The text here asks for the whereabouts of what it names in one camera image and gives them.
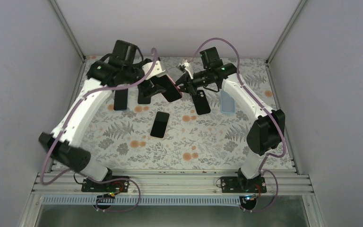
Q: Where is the black smartphone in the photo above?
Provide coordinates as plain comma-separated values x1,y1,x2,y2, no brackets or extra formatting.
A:
113,89,128,111
138,91,151,105

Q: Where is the phone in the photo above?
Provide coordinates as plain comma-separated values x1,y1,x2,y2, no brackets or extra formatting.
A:
150,111,170,139
150,75,182,103
191,90,211,115

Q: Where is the light blue phone case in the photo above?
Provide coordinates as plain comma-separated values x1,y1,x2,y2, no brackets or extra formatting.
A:
220,90,236,114

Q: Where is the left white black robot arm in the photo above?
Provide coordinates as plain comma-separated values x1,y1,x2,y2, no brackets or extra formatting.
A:
39,40,166,192

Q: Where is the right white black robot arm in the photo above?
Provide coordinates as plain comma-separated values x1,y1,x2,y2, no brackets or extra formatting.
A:
176,47,286,192

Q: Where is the floral patterned table mat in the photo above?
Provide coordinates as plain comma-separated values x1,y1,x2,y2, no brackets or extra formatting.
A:
56,55,295,171

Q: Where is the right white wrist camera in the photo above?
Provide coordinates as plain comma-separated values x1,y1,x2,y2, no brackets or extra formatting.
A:
177,59,194,78

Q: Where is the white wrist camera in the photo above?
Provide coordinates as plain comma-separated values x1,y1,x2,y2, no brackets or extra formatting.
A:
177,59,194,78
143,61,168,79

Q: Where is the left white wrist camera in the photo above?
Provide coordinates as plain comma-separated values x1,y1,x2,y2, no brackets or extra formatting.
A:
143,61,168,79

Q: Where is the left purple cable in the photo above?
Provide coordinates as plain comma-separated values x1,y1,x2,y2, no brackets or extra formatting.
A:
40,47,159,185

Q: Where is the purple cable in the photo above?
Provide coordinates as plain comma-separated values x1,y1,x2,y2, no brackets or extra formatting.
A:
40,47,159,185
184,38,287,214

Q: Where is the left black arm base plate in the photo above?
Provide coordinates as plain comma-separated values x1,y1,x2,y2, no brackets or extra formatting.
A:
81,176,130,193

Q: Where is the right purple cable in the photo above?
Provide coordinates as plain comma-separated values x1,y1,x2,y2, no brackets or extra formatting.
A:
184,38,287,214

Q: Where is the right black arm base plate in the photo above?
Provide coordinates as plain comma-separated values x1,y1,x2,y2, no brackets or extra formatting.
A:
219,175,267,193

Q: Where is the grey slotted cable duct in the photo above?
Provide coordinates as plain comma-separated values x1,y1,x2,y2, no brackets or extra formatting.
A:
42,195,241,206

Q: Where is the aluminium front rail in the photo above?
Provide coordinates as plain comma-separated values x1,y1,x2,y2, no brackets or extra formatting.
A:
32,170,314,196

